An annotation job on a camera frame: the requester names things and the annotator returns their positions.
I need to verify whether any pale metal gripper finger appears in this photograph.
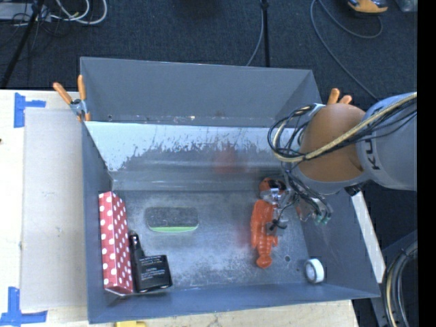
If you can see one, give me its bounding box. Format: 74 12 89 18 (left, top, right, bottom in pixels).
266 217 290 237
268 187 290 206

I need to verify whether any orange toy lobster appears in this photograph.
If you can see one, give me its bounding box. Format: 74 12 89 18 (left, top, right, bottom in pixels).
249 176 287 269

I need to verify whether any white tape roll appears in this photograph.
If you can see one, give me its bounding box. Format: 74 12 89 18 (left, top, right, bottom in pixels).
303 258 326 284

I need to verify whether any pale wood flat board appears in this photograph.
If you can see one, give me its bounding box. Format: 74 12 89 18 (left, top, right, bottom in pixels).
19 107 89 315

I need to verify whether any grey metal bin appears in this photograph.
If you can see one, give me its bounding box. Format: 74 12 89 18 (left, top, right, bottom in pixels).
79 56 382 324

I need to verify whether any grey and green sponge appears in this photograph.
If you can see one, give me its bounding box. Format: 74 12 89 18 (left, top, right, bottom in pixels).
144 206 200 233

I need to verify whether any black battery charger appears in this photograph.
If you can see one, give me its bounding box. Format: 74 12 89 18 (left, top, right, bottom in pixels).
128 231 173 294

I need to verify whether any red white-dotted box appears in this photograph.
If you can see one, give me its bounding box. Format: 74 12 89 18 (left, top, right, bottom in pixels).
98 191 135 296

